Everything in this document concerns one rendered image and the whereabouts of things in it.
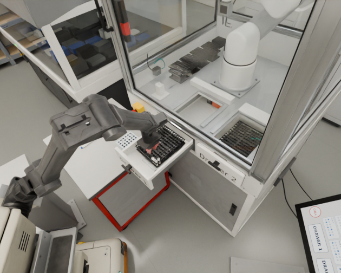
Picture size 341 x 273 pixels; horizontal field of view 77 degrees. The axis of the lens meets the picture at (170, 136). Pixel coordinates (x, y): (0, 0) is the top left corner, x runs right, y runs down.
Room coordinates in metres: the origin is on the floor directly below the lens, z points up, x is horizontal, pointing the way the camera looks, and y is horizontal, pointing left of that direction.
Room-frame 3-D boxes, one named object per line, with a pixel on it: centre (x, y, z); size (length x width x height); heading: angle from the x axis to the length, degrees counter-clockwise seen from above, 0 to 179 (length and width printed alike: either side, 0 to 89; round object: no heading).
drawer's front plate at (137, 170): (0.63, 0.22, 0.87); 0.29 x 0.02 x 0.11; 39
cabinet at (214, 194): (1.09, -0.44, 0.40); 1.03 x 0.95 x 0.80; 39
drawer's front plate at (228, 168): (0.59, -0.23, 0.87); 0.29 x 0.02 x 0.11; 39
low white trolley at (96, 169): (0.96, 0.46, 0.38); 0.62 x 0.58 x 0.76; 39
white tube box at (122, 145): (0.89, 0.28, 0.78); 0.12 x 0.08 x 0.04; 131
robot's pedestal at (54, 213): (0.72, 1.01, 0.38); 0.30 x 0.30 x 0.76; 33
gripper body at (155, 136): (0.65, 0.10, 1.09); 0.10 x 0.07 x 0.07; 129
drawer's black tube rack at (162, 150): (0.76, 0.06, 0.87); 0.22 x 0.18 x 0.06; 129
